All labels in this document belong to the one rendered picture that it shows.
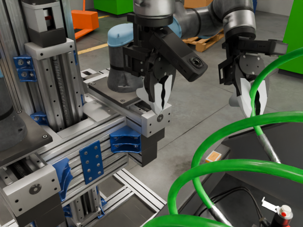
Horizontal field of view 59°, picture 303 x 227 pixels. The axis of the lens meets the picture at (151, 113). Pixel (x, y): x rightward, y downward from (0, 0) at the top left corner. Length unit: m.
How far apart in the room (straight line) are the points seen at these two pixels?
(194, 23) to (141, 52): 0.26
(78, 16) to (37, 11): 4.56
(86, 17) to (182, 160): 3.75
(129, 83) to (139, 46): 0.51
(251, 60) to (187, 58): 0.21
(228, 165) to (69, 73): 0.78
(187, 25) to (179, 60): 0.25
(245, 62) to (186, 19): 0.19
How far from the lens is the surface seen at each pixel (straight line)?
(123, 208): 1.69
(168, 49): 0.49
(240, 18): 0.69
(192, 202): 0.83
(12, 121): 0.87
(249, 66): 0.65
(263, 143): 0.65
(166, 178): 2.12
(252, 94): 0.63
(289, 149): 0.88
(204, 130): 2.62
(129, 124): 1.09
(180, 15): 0.72
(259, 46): 0.63
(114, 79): 1.05
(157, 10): 0.48
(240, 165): 0.33
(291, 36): 3.85
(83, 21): 5.44
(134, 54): 0.53
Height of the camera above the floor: 1.55
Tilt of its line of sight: 33 degrees down
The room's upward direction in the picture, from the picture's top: straight up
